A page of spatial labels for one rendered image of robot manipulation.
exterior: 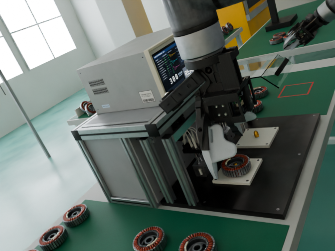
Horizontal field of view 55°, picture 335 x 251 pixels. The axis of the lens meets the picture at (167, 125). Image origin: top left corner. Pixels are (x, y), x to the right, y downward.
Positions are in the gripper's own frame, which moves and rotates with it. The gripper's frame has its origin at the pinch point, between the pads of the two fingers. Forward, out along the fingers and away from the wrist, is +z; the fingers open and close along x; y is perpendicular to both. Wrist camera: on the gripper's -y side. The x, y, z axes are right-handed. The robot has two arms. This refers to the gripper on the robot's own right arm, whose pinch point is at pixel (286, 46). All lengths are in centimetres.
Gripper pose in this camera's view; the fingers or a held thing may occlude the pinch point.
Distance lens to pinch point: 152.2
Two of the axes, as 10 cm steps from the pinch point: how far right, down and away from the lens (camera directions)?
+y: -5.0, 6.1, -6.2
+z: -4.4, 4.4, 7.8
